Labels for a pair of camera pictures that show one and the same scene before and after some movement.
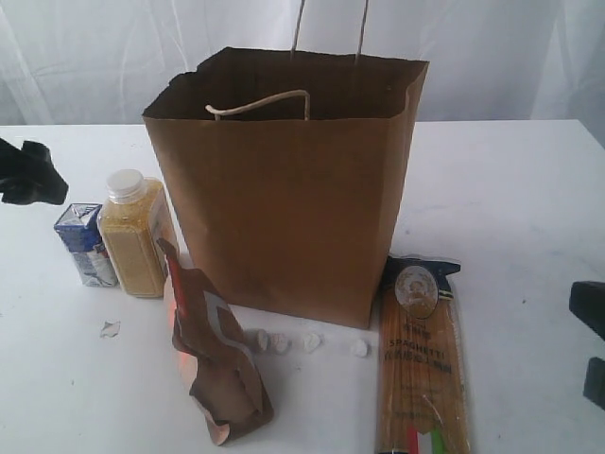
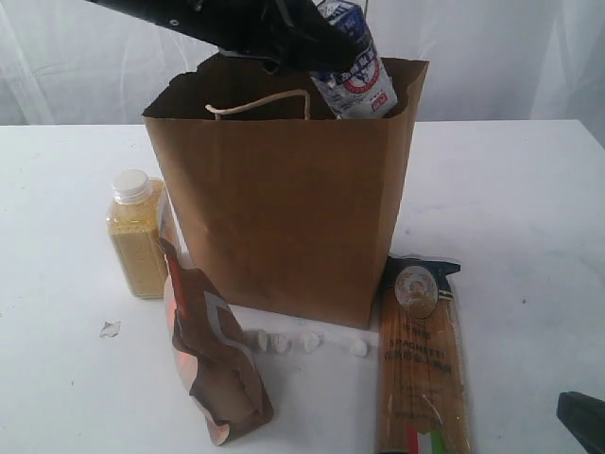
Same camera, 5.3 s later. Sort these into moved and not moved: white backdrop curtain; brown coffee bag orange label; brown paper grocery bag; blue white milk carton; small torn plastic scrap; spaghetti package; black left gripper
Moved: black left gripper; blue white milk carton
Not moved: brown coffee bag orange label; spaghetti package; white backdrop curtain; brown paper grocery bag; small torn plastic scrap
